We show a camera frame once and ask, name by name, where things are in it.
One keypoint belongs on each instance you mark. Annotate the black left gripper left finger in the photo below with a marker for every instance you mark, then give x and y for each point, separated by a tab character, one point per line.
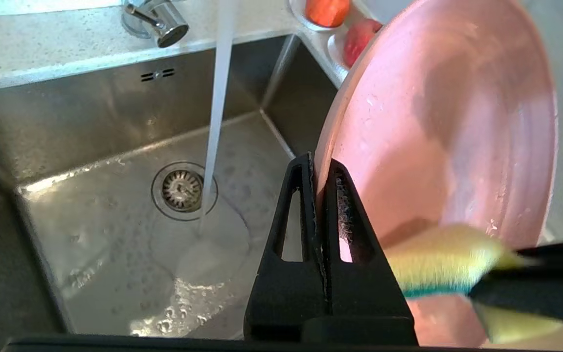
281	293

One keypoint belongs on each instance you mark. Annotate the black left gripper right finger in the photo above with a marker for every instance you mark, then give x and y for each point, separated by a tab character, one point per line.
364	298

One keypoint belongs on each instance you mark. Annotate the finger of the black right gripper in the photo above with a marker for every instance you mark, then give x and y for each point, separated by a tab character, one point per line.
545	288

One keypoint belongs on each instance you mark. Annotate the yellow fish-shaped sponge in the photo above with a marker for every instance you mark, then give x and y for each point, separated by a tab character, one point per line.
442	259

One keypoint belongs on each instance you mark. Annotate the pink round plate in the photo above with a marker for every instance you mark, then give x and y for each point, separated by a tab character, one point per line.
433	122

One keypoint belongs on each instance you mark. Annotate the stainless steel sink basin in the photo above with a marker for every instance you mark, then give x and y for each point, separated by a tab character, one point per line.
90	112

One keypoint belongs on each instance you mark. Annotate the running tap water stream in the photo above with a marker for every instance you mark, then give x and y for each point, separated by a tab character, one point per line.
217	98

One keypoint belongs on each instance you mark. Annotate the small white dish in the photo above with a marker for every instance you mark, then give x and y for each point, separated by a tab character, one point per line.
336	51
301	14

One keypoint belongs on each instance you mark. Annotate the red apple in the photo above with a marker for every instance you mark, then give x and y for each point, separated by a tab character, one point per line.
359	41

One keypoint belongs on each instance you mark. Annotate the chrome kitchen faucet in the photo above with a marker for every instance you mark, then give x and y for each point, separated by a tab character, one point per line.
161	22

